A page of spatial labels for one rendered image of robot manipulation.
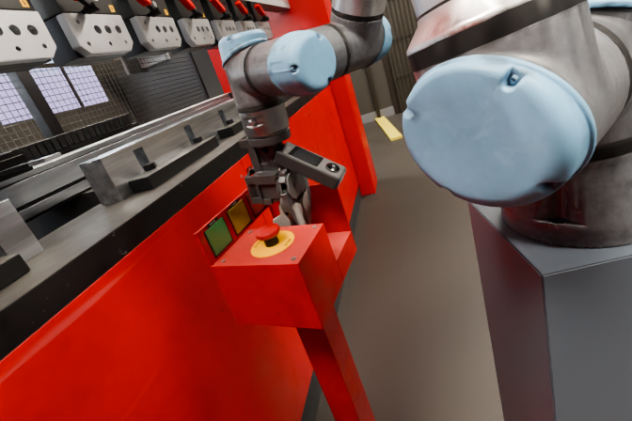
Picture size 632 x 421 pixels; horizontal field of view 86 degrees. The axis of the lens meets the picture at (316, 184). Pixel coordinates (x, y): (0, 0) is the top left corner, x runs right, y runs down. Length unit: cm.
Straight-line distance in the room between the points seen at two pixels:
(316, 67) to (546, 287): 34
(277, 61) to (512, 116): 28
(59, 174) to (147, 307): 51
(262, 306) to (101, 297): 23
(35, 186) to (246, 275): 63
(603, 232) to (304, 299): 35
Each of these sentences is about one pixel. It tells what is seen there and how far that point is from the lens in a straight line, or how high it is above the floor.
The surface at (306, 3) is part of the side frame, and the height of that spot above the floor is 132.
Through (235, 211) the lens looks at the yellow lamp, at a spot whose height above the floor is 82.
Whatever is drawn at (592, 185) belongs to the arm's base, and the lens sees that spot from 41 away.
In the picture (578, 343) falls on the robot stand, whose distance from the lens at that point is 47.
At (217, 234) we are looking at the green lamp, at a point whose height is 82.
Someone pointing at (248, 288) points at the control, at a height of 74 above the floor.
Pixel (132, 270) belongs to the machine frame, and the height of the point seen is 80.
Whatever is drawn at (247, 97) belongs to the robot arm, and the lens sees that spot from 53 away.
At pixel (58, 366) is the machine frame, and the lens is 58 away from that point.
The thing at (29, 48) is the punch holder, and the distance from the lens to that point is 78.
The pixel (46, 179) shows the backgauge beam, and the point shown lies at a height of 95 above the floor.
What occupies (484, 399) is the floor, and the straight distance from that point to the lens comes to 125.
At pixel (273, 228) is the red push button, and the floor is 81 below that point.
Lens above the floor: 103
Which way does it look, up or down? 20 degrees down
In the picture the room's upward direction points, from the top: 18 degrees counter-clockwise
